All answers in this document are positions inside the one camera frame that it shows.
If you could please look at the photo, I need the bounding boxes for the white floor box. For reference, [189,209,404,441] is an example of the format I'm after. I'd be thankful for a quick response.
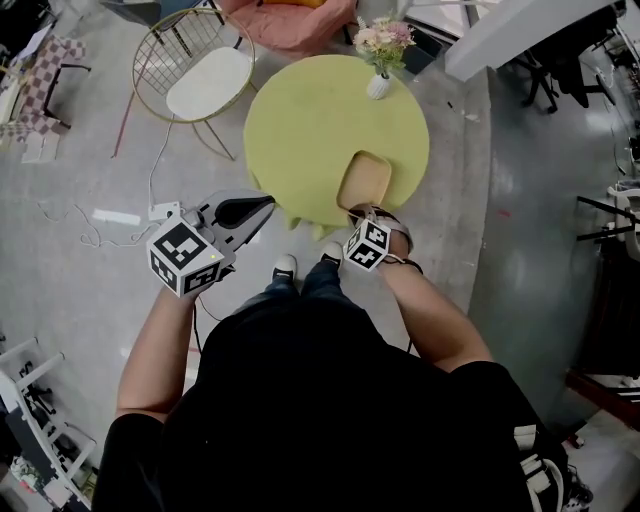
[20,134,62,165]

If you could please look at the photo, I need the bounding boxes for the person's left shoe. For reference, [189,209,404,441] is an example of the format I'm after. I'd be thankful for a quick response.
[272,253,299,286]

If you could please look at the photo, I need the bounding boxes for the red floor stick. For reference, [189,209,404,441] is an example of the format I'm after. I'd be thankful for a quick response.
[110,89,136,160]

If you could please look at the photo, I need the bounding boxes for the white ribbed vase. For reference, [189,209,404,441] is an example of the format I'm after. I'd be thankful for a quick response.
[366,72,392,101]

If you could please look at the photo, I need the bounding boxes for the checkered cloth table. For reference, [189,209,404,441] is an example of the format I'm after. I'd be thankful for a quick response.
[0,34,91,146]

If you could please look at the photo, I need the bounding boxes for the person's right forearm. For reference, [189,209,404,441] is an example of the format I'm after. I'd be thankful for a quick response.
[377,259,496,374]

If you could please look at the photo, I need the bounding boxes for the person's left jeans leg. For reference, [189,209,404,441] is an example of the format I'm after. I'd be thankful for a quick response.
[234,277,301,321]

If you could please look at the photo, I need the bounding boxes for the white chair black legs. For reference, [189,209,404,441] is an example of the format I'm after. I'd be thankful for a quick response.
[574,182,640,261]

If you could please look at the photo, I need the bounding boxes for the person's left forearm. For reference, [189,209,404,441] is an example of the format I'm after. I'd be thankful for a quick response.
[115,284,201,421]

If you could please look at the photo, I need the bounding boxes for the dark wooden counter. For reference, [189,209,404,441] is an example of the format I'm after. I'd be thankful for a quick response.
[564,239,640,416]

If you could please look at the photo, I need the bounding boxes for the grey side chair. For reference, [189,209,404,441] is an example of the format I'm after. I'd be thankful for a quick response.
[102,0,226,56]

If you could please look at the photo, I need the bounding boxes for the small wooden tray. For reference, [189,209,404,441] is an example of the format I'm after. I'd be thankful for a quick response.
[335,149,393,219]

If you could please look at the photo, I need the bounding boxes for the pink padded lounge chair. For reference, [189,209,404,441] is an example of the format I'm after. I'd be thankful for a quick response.
[219,0,359,54]

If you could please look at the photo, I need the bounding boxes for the pink white flower bouquet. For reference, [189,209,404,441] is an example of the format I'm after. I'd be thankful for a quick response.
[352,14,417,79]

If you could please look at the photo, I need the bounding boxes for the person's black shirt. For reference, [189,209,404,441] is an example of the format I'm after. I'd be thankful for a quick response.
[92,299,571,512]

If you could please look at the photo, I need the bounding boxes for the green round table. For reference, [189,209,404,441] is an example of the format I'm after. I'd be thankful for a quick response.
[243,53,431,244]

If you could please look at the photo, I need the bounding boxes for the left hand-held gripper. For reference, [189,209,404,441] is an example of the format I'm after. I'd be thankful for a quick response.
[146,188,277,300]

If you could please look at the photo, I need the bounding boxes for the person's right jeans leg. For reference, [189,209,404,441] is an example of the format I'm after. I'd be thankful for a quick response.
[299,259,361,311]

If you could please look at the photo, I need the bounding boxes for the gold wire chair white seat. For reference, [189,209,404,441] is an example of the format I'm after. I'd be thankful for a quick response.
[132,7,259,162]

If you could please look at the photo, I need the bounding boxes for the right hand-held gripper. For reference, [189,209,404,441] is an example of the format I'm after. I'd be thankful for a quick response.
[342,203,415,273]

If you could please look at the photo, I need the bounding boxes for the person's jeans leg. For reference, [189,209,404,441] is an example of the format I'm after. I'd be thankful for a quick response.
[299,259,361,311]
[234,277,301,321]

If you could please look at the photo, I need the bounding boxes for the white metal cart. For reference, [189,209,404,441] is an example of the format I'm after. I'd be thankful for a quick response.
[0,337,97,511]

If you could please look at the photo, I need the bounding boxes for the white square pillar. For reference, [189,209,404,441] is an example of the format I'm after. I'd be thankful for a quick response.
[443,0,626,84]

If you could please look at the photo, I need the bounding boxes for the white metal shelving rack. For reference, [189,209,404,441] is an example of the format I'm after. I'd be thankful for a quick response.
[397,0,481,41]

